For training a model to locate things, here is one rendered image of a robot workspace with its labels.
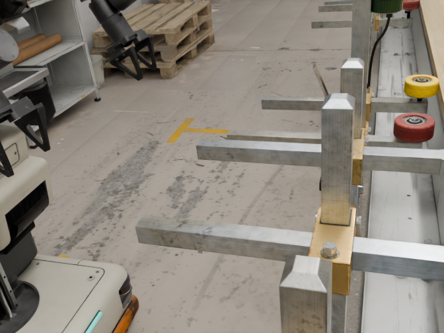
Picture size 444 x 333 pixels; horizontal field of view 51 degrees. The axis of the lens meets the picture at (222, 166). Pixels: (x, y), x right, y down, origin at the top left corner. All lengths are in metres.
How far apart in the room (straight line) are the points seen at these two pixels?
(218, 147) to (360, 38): 0.38
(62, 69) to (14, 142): 2.96
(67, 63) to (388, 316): 3.57
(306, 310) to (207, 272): 1.67
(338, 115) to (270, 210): 1.82
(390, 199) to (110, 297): 0.94
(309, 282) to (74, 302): 1.33
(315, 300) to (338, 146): 0.25
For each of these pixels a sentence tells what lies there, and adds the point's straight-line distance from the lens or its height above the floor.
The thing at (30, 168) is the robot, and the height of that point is 0.80.
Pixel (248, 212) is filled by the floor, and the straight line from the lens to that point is 2.35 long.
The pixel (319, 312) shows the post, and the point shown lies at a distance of 0.37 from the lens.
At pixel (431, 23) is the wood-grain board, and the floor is 0.90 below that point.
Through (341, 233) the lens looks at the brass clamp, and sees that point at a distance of 0.61.
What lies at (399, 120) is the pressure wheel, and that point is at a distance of 1.07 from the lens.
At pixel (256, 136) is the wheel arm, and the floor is 0.86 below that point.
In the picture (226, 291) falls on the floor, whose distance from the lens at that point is 1.94.
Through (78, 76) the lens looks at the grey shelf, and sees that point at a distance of 4.17.
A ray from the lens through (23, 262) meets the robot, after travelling 1.79.
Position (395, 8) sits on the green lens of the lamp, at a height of 1.13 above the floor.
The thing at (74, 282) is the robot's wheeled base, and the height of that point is 0.28.
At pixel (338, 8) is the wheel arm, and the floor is 0.83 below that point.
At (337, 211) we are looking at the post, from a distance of 0.61.
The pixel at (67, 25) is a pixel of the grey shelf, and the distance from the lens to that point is 4.06.
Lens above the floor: 1.34
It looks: 29 degrees down
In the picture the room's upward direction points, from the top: 7 degrees counter-clockwise
